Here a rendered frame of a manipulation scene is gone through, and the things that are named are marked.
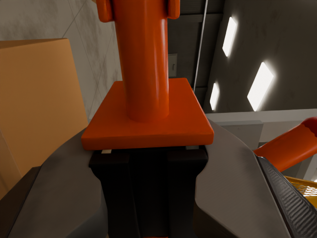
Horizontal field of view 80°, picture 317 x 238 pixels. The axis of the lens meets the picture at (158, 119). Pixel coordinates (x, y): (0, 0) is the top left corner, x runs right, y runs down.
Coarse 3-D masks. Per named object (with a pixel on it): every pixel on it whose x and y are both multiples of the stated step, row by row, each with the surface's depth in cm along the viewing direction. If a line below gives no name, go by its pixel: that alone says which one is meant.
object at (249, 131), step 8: (248, 120) 121; (256, 120) 121; (232, 128) 118; (240, 128) 118; (248, 128) 118; (256, 128) 119; (240, 136) 121; (248, 136) 121; (256, 136) 121; (248, 144) 124; (256, 144) 125
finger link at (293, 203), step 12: (264, 168) 8; (276, 180) 7; (288, 180) 7; (276, 192) 7; (288, 192) 7; (288, 204) 6; (300, 204) 6; (288, 216) 6; (300, 216) 6; (312, 216) 6; (288, 228) 5; (300, 228) 5; (312, 228) 5
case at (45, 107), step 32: (0, 64) 16; (32, 64) 20; (64, 64) 28; (0, 96) 16; (32, 96) 20; (64, 96) 27; (0, 128) 16; (32, 128) 20; (64, 128) 27; (0, 160) 16; (32, 160) 20; (0, 192) 16
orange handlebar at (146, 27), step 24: (96, 0) 7; (120, 0) 7; (144, 0) 7; (168, 0) 7; (120, 24) 7; (144, 24) 7; (120, 48) 8; (144, 48) 7; (144, 72) 8; (144, 96) 8; (168, 96) 9; (144, 120) 9
